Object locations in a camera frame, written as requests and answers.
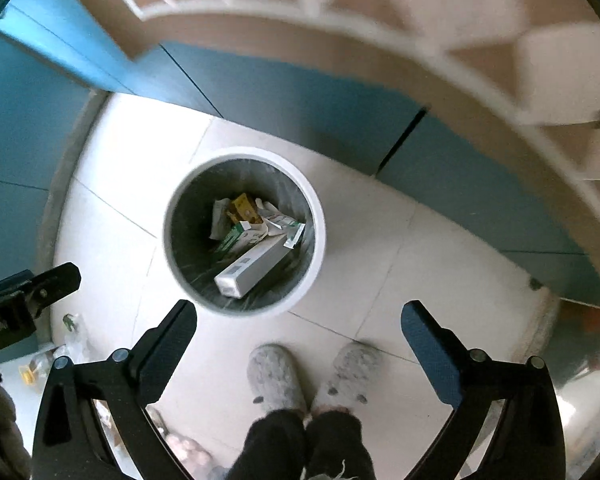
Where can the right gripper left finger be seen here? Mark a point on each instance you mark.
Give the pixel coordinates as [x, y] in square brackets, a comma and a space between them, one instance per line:
[69, 442]

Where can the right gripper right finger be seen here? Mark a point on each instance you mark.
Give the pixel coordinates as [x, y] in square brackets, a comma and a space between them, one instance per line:
[528, 441]

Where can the long white carton box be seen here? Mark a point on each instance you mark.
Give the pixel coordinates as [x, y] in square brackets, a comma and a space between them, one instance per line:
[252, 267]

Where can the yellow brown snack box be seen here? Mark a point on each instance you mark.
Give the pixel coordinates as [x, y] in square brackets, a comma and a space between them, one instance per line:
[243, 209]

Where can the white green medicine sachet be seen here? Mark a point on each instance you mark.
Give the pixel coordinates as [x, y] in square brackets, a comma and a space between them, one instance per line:
[280, 224]

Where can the white round trash bin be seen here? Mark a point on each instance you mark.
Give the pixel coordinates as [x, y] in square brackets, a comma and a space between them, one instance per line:
[200, 241]

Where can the grey right slipper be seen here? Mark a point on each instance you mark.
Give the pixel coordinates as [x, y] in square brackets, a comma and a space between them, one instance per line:
[354, 369]

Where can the grey slipper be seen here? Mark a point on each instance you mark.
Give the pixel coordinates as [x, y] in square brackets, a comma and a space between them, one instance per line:
[354, 369]
[274, 381]

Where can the grey left slipper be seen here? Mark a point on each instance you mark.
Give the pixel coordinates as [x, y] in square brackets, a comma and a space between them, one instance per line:
[274, 381]

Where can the blue lower cabinet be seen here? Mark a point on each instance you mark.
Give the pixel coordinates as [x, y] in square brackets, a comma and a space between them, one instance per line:
[230, 95]

